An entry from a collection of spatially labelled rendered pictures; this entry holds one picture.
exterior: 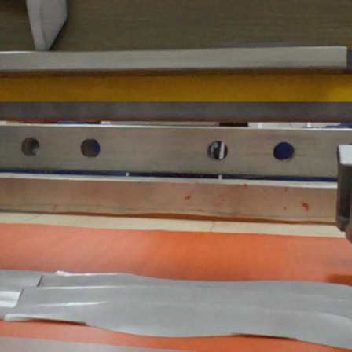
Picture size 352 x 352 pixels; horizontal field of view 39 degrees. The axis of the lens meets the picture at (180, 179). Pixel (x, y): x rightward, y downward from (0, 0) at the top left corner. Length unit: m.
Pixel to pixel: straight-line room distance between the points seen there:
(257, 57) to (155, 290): 0.12
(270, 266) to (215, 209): 0.15
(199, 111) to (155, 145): 0.26
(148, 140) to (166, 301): 0.32
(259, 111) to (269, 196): 0.19
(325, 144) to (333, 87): 0.25
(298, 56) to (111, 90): 0.10
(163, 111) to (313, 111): 0.08
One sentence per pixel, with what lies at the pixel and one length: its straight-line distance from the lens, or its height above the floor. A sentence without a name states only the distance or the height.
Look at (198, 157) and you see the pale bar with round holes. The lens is 0.52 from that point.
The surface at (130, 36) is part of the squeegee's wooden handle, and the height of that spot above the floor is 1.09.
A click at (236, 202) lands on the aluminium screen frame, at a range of 0.45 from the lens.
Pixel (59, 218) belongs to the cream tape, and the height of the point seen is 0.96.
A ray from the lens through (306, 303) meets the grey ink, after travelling 0.24.
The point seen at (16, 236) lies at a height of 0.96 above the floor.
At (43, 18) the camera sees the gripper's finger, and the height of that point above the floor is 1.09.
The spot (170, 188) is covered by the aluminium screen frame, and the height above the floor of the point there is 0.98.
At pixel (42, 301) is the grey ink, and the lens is 0.24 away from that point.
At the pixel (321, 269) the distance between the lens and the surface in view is 0.32.
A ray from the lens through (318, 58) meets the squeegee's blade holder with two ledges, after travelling 0.25.
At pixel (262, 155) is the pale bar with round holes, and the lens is 0.52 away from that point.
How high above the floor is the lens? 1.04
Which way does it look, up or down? 6 degrees down
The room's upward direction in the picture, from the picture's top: 1 degrees clockwise
